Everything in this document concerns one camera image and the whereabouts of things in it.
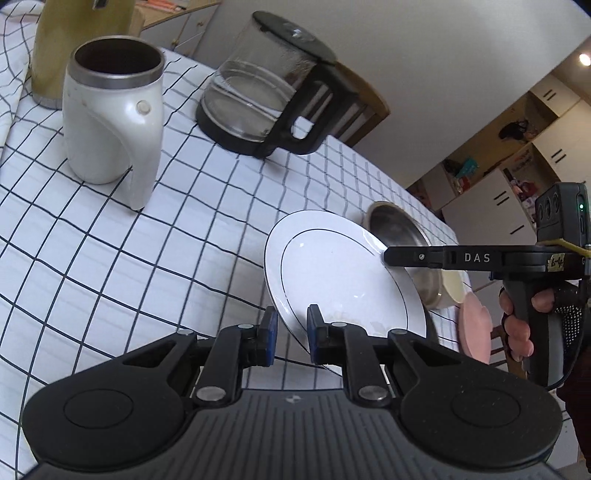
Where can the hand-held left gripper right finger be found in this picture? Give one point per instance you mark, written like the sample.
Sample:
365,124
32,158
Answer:
316,339

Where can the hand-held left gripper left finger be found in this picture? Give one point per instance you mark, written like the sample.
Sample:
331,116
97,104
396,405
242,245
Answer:
269,339

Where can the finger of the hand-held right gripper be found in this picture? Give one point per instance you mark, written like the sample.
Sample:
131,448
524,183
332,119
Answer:
415,257

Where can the stainless steel bowl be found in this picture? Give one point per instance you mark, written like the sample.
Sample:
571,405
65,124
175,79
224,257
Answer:
397,228

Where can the white plate with black rim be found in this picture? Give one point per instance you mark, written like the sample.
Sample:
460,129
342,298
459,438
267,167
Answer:
332,267

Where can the pink bear-shaped plate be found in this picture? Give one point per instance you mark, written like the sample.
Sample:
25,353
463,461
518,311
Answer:
475,327

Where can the person's right forearm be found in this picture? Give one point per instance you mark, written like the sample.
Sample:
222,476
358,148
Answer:
579,383

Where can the person's right hand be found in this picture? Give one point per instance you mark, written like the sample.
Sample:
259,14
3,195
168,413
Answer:
517,332

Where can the cream bowl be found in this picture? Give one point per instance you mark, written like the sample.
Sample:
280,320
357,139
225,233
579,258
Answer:
455,288

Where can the white storage cabinet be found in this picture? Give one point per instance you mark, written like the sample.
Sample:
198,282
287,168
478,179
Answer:
485,198

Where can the teal shelf item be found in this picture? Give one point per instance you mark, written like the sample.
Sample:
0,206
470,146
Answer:
468,168

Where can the white checked tablecloth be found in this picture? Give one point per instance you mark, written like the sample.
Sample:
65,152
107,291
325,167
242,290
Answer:
184,258

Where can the ceiling spotlight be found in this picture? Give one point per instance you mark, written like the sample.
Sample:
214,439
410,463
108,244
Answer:
585,59

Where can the wooden chair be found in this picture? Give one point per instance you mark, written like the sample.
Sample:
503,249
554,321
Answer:
369,99

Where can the glass coffee carafe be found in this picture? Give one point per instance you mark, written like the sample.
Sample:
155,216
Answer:
249,101

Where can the white steel-lined mug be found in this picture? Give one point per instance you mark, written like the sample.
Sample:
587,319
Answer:
106,134

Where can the wooden side cabinet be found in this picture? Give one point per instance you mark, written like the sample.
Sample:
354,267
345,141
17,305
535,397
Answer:
184,27

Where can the yellow thermos jug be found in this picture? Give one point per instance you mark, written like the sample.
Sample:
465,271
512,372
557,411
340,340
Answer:
51,46

